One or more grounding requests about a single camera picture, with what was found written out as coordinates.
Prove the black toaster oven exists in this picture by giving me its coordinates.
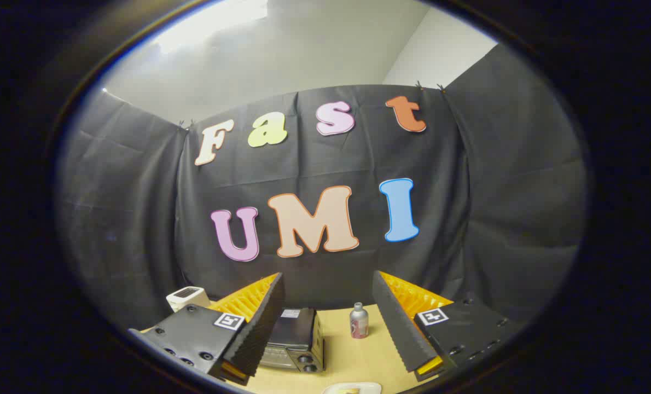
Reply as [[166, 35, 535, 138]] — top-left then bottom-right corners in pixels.
[[260, 308, 325, 374]]

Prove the white pop-up toaster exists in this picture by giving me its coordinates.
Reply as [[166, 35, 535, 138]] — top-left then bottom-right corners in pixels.
[[166, 286, 211, 312]]

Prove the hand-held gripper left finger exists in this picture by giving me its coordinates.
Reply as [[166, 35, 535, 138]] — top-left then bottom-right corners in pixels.
[[127, 272, 286, 387]]

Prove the black backdrop cloth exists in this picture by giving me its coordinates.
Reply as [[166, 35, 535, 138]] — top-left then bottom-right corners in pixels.
[[57, 44, 589, 332]]

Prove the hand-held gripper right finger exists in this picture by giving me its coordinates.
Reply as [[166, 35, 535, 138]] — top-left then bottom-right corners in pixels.
[[372, 270, 526, 383]]

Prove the white plate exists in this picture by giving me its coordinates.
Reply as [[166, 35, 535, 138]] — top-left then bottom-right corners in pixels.
[[322, 382, 382, 394]]

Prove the silver bottle with red label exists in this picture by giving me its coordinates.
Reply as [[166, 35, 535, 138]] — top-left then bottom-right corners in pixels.
[[350, 302, 369, 339]]

